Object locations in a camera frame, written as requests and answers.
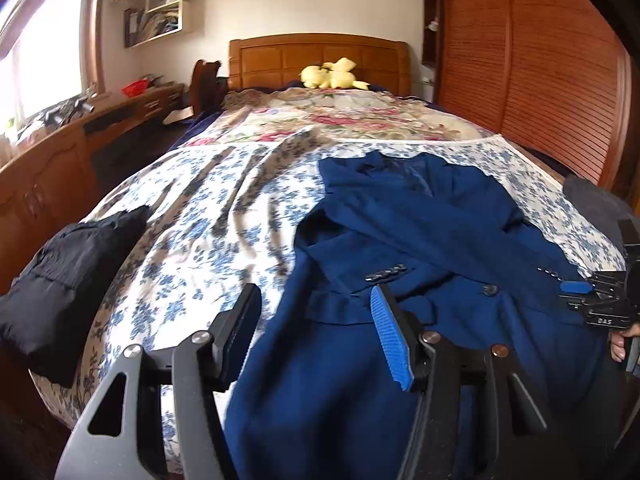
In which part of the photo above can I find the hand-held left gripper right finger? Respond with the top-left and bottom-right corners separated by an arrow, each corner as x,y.
370,285 -> 548,480

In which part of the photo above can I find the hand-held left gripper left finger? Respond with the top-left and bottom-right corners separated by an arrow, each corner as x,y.
55,283 -> 263,480

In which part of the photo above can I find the blue suit jacket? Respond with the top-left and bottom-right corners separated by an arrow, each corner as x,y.
222,152 -> 626,480

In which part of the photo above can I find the person's right hand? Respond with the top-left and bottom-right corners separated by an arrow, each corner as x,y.
610,322 -> 640,363

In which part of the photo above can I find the blue floral bedsheet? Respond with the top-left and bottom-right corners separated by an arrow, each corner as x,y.
27,132 -> 628,476

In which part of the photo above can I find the black folded garment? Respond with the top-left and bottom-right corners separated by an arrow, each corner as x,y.
0,205 -> 151,388

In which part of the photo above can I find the pink floral quilt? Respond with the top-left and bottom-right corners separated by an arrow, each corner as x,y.
170,87 -> 496,148

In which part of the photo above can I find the wooden louvered wardrobe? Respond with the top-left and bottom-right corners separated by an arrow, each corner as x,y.
422,0 -> 633,191

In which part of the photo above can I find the long wooden desk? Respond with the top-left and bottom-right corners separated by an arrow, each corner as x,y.
0,82 -> 187,296

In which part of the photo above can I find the wooden chair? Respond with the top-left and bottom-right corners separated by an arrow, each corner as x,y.
190,59 -> 228,116

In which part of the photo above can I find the yellow plush toy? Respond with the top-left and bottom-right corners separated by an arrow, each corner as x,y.
299,57 -> 371,92

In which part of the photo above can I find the wooden bed headboard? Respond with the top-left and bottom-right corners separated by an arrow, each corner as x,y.
228,33 -> 411,97

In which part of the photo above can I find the black metal device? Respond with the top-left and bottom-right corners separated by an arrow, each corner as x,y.
42,97 -> 96,126

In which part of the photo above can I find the stack of papers and books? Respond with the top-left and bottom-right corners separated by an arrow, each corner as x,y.
124,2 -> 182,47

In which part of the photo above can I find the wooden framed window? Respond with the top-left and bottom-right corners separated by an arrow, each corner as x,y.
0,0 -> 108,136

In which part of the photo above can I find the white wall shelf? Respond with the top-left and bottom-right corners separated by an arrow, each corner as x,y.
122,0 -> 195,50

